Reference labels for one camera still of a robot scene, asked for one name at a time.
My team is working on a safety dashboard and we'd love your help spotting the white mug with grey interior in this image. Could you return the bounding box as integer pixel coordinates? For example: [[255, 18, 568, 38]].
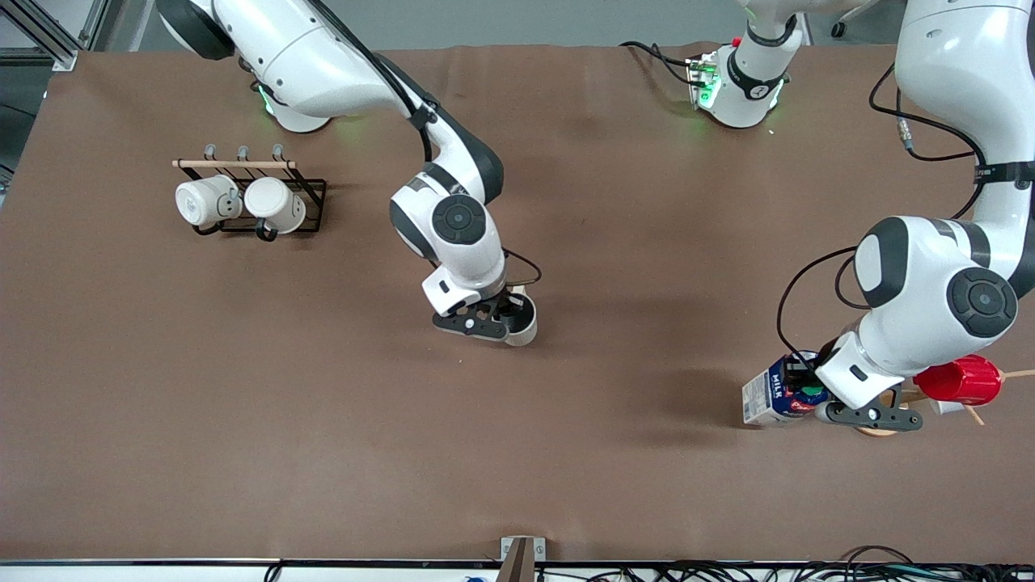
[[505, 292, 539, 348]]

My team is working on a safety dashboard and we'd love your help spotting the white and blue milk carton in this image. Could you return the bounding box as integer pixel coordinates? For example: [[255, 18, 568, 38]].
[[742, 352, 830, 427]]

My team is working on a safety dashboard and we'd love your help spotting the red cup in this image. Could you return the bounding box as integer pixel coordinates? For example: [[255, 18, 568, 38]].
[[915, 354, 1004, 407]]

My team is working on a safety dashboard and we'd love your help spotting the wooden mug stand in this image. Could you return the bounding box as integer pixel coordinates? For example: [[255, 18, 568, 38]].
[[853, 369, 1035, 438]]

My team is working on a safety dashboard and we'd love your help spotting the white mug with plain bottom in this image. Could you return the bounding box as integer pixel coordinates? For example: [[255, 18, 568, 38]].
[[243, 176, 307, 243]]

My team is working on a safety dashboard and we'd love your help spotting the white mug with bottom label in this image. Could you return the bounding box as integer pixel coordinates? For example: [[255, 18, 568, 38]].
[[175, 175, 243, 236]]

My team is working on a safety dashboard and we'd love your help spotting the black cable along right arm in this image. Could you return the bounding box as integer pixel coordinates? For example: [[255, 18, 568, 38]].
[[307, 0, 437, 162]]

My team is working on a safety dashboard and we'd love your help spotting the black cable bundle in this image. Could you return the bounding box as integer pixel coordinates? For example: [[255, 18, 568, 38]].
[[566, 546, 1035, 582]]

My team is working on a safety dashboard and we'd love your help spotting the metal clamp bracket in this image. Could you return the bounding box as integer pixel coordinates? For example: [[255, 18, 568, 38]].
[[497, 536, 546, 582]]

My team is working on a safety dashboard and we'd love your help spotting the black cable with grey connector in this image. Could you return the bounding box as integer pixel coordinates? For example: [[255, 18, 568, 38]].
[[869, 63, 989, 219]]

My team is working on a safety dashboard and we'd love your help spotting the black cable strap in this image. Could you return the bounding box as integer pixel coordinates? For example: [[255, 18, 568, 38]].
[[974, 161, 1035, 185]]

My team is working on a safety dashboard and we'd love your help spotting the black wire rack, wooden rod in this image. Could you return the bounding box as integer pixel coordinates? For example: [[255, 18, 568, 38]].
[[171, 143, 327, 236]]

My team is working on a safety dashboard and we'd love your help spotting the black cable at arm base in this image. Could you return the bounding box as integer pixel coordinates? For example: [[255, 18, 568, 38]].
[[621, 40, 696, 86]]

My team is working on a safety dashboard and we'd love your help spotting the aluminium frame profile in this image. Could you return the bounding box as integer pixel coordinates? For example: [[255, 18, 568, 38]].
[[0, 0, 110, 72]]

